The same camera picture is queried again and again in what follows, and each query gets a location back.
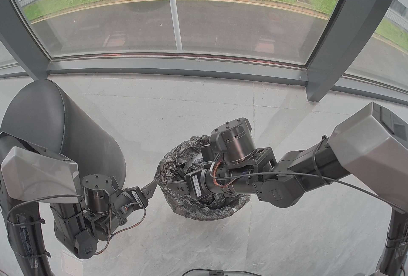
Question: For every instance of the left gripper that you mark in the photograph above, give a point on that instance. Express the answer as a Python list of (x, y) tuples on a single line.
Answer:
[(137, 196)]

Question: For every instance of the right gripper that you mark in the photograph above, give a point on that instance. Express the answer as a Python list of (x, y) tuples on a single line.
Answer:
[(194, 184)]

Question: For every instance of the black plastic bag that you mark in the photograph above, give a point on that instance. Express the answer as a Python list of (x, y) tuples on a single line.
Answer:
[(181, 204)]

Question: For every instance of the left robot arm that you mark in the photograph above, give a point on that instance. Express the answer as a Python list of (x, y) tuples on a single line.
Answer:
[(38, 172)]

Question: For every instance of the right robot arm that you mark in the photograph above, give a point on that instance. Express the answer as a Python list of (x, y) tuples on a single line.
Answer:
[(366, 147)]

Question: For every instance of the dark grey round chair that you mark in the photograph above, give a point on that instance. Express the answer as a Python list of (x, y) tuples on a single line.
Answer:
[(63, 121)]

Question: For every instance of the window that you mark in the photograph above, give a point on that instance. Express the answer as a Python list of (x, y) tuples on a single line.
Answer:
[(95, 29)]

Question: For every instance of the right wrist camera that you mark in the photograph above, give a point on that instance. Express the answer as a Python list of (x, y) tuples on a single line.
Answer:
[(207, 152)]

